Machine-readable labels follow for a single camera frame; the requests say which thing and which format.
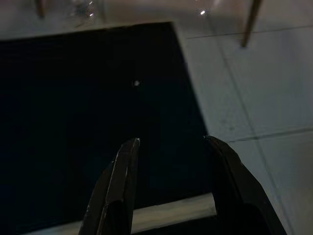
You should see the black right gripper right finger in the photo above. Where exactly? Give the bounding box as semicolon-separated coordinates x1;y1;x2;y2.
203;135;288;235

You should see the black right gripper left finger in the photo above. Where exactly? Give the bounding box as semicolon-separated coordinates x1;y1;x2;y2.
78;137;141;235

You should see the black floor mat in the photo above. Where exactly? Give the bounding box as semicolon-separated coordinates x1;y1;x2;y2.
0;21;216;235

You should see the clear crumpled plastic wrapper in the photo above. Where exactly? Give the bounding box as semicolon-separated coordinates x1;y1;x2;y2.
66;0;103;25

